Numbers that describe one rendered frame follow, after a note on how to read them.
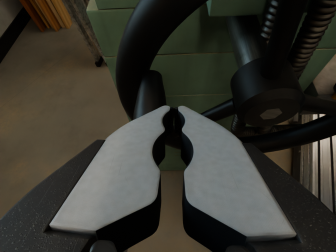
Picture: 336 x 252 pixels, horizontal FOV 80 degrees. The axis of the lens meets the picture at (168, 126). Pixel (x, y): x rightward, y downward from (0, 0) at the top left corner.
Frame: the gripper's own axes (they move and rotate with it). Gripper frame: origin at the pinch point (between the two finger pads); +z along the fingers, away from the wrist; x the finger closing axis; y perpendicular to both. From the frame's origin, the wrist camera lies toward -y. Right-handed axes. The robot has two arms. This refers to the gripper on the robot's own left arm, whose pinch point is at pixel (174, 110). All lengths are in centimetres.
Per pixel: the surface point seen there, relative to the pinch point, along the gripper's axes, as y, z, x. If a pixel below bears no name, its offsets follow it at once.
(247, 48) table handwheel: -1.2, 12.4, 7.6
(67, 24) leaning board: 10, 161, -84
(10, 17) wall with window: 4, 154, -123
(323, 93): 11.3, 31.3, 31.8
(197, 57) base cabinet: 3.7, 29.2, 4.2
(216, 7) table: -4.9, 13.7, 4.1
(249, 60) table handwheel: -0.3, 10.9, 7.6
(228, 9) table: -4.7, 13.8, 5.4
